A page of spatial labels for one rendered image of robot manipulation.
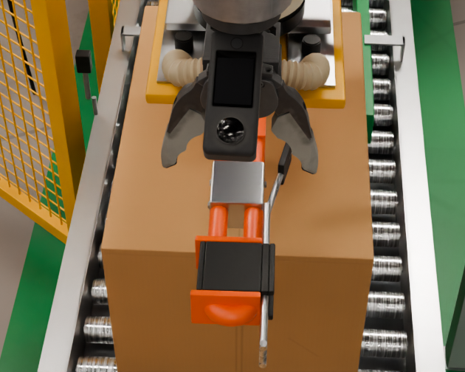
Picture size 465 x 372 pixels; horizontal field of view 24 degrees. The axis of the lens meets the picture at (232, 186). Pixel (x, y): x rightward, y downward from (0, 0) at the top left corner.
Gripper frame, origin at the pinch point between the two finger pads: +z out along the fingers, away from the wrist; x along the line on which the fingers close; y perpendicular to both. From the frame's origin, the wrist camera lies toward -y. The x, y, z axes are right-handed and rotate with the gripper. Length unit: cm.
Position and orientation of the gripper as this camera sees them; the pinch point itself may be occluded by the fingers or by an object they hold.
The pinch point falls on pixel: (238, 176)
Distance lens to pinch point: 107.2
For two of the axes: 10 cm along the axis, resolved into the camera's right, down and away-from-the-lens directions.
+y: 0.6, -7.1, 7.0
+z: 0.0, 7.0, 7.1
